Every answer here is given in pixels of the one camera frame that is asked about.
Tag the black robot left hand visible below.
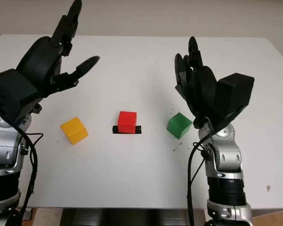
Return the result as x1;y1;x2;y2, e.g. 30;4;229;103
15;0;101;98

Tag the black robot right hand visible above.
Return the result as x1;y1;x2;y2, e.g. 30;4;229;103
174;36;222;129

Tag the green cube block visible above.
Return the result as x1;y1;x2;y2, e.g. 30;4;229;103
166;112;193;140

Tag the yellow cube block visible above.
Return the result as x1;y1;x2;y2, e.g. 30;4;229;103
60;117;89;145

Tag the red cube block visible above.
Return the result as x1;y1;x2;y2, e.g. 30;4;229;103
117;111;138;134

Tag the black tape strip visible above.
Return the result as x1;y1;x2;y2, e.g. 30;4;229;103
112;125;142;135

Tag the dark robot torso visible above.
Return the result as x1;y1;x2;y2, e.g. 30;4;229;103
61;208;205;226

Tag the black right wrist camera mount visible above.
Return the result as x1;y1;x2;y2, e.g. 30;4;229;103
216;73;255;129

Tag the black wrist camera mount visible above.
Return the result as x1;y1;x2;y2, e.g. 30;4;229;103
216;73;255;129
0;68;42;123

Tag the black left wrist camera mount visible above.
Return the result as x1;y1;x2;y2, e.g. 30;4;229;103
0;68;42;123

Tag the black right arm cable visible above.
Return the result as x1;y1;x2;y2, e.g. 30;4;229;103
186;138;209;226

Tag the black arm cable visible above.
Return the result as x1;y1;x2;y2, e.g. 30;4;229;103
186;138;209;226
4;122;44;226

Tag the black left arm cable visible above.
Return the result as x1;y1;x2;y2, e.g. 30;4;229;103
4;122;44;226

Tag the grey metal table bracket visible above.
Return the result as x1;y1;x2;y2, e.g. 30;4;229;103
21;207;34;221

